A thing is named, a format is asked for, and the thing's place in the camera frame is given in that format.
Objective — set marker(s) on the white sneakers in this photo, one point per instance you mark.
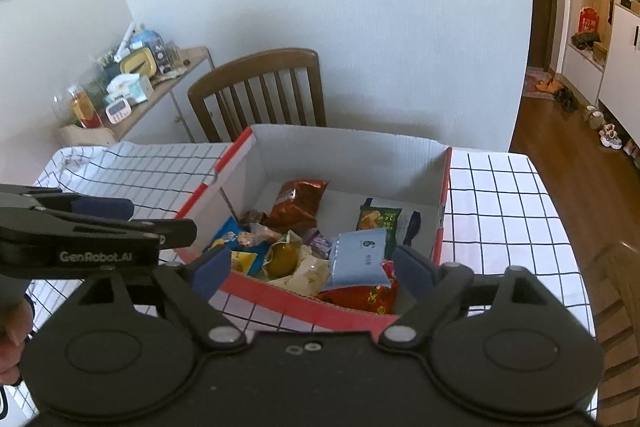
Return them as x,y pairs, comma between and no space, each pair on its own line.
611,137

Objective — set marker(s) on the white shoe cabinet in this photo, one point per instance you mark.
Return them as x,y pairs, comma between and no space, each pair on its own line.
617,72

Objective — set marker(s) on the light wooden side cabinet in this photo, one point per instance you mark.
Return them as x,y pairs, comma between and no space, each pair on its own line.
165,97

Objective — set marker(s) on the wooden slat-back chair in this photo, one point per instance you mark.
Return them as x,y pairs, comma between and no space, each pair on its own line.
260,72

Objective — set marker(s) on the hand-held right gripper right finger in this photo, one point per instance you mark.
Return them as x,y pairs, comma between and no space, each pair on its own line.
412,272

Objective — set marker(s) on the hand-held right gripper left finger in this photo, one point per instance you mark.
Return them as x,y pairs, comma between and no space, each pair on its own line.
210,273

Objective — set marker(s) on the person's left hand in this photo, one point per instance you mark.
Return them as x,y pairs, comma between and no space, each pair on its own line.
12,332

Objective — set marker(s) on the white tube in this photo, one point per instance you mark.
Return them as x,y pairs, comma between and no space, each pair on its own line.
125,42

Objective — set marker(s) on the red snack packet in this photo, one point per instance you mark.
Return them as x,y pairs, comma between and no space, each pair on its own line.
365,299

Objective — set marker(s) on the yellow snack packet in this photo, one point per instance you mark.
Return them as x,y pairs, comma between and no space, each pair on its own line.
242,262

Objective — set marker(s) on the cream snack packet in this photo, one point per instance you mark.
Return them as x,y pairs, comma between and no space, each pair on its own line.
310,277

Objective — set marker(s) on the light blue snack packet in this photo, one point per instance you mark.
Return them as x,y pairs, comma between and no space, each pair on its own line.
357,259

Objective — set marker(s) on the checkered white tablecloth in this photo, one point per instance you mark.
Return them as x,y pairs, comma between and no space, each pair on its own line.
500,217

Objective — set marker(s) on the blue box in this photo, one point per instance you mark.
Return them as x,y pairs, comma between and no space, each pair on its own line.
150,41

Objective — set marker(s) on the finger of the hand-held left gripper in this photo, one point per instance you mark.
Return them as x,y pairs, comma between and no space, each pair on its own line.
175,234
105,208

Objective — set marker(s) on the brown snack packet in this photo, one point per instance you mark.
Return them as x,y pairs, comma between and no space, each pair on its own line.
297,204

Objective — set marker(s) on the red cardboard box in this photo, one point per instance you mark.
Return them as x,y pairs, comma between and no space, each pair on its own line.
350,157

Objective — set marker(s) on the orange bottle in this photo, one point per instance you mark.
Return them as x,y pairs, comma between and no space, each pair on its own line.
86,109

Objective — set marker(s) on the clear-wrapped round pastry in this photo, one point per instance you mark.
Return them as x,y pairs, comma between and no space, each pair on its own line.
282,257

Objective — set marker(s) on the patterned doormat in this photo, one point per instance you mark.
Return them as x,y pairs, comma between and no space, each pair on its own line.
531,82

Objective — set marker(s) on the dark wooden chair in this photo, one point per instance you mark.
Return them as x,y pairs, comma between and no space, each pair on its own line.
620,307

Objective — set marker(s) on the yellow desk clock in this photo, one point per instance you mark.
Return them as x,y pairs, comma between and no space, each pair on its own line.
137,62

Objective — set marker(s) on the green snack packet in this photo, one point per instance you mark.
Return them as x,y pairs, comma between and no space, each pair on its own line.
380,224

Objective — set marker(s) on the orange slippers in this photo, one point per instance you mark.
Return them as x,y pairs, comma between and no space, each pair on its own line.
548,85

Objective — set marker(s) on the white tissue box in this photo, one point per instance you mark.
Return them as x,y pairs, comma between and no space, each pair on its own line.
131,89

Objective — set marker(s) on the white and navy snack packet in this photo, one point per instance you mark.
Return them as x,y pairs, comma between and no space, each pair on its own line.
411,227

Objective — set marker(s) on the beige shoes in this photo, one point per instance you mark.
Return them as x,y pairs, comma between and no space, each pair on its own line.
594,117

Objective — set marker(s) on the clear glass jar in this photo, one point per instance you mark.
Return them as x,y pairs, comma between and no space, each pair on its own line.
62,107

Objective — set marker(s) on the dark shoes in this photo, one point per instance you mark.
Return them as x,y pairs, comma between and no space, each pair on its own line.
567,99

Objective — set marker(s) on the blue cookie packet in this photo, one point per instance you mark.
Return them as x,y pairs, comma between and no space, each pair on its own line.
227,237

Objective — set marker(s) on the white kitchen timer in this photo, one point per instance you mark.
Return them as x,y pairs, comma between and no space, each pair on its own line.
119,112

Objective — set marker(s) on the purple snack packet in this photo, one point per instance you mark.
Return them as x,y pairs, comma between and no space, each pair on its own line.
319,244

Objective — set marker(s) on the red paper decoration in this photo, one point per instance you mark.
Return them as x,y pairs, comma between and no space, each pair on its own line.
588,19

